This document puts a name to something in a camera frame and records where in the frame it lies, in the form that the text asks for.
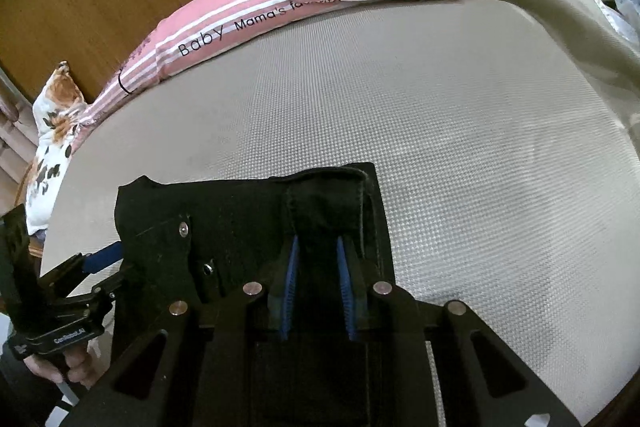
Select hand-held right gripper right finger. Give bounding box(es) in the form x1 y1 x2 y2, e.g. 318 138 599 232
335 234 583 427

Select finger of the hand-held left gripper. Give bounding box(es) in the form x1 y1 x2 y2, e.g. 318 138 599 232
67 271 128 308
75 241 125 275

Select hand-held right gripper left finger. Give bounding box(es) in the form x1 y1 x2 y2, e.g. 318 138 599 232
62 234 301 427

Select black pants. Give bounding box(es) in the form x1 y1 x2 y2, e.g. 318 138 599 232
112 162 396 427

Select person's left hand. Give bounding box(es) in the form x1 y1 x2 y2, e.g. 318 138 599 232
22 347 96 392

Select white floral pillow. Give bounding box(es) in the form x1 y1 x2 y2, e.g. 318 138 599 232
22 62 93 235

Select brown wooden furniture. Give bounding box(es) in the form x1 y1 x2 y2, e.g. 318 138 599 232
0 67 36 208

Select beige woven mat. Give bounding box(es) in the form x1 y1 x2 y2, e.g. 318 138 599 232
37 0 640 427

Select cream blanket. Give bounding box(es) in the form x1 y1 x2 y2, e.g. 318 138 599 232
465 0 640 128

